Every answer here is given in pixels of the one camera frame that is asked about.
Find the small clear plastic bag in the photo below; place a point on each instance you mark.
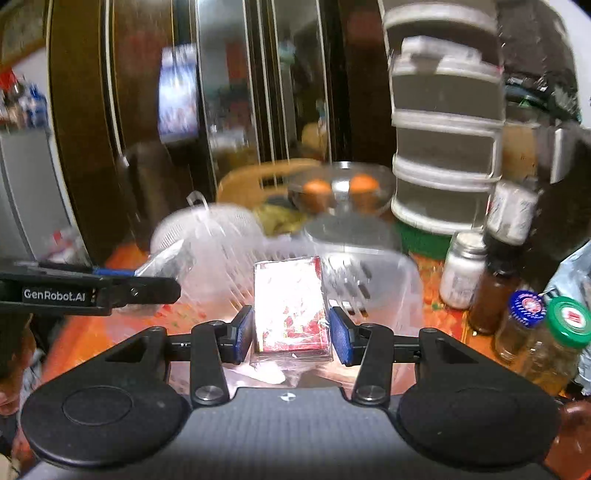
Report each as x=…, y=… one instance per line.
x=168, y=265

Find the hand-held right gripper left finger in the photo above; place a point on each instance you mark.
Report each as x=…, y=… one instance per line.
x=244, y=334

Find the dark mirrored cabinet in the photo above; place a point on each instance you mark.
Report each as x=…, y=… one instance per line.
x=231, y=83

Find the orange fruit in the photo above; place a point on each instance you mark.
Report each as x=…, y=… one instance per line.
x=316, y=188
x=364, y=183

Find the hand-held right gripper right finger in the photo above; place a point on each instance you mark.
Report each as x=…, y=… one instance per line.
x=341, y=341

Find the green yellow cloth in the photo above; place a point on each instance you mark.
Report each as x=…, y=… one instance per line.
x=277, y=217

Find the blue lid glass jar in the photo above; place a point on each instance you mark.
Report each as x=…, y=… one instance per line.
x=519, y=323

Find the white label jar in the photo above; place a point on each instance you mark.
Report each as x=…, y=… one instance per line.
x=512, y=212

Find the metal bowl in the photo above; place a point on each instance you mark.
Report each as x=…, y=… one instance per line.
x=341, y=189

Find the blue printed bag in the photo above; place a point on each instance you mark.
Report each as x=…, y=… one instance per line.
x=178, y=92

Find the brown thermos jug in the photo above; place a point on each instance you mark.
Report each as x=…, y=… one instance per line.
x=147, y=184

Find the brown sauce bottle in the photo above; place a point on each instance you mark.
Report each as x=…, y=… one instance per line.
x=490, y=300

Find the grey refrigerator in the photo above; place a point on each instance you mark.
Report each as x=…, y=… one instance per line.
x=23, y=194

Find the white mesh food cover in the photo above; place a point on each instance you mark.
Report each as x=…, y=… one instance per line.
x=207, y=233

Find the green lid glass jar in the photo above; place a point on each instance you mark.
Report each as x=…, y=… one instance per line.
x=556, y=350

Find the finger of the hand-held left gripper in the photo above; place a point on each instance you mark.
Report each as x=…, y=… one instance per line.
x=113, y=271
x=143, y=291

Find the clear plastic slotted basket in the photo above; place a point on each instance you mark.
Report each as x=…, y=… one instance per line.
x=392, y=288

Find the wooden chair back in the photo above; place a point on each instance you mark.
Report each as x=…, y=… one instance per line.
x=258, y=177

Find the grey tiered food container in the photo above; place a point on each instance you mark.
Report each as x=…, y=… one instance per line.
x=445, y=138

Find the red white tissue packet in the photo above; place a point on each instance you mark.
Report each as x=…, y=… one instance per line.
x=288, y=309

